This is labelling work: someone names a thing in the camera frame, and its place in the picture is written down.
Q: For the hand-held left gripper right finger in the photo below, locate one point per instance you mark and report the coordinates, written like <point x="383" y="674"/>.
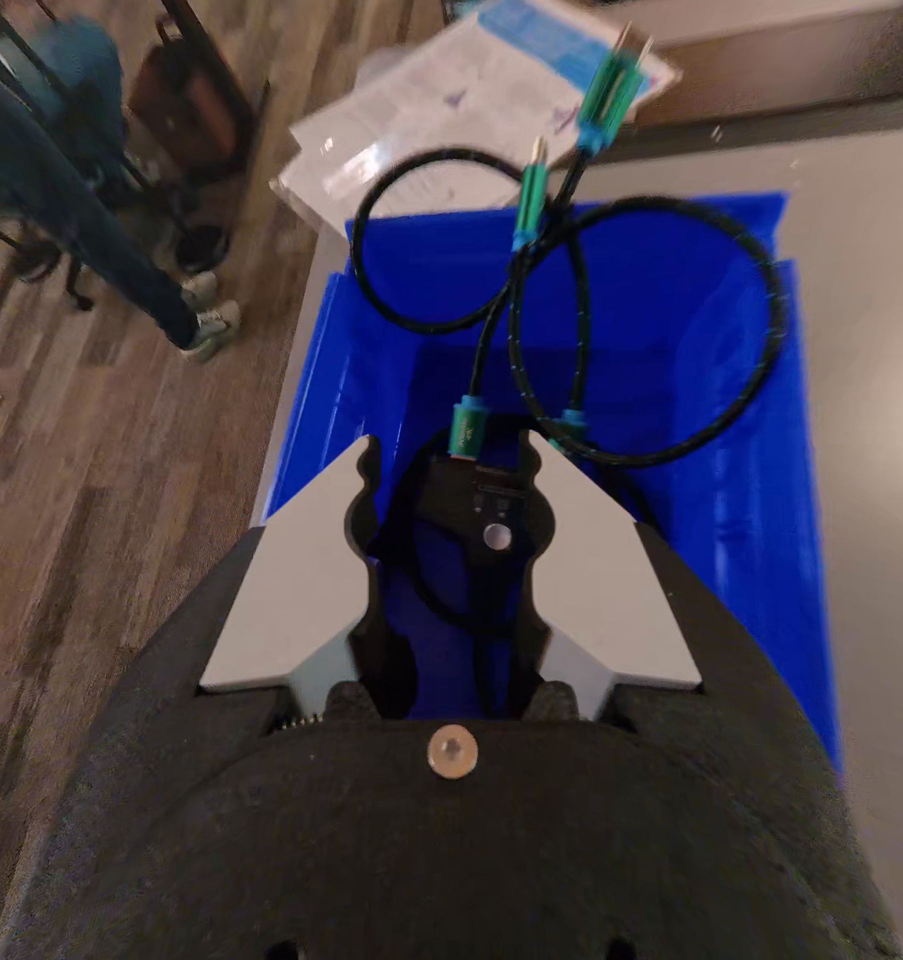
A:
<point x="616" y="600"/>

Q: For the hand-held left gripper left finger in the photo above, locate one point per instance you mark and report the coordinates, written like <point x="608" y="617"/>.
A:
<point x="286" y="600"/>

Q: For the black hdmi switch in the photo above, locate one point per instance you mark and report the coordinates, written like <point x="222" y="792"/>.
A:
<point x="489" y="510"/>

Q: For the large blue plastic bin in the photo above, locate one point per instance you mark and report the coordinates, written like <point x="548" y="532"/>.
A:
<point x="759" y="525"/>

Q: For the clear plastic bag blue label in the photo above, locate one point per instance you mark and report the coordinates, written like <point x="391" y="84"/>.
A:
<point x="436" y="97"/>

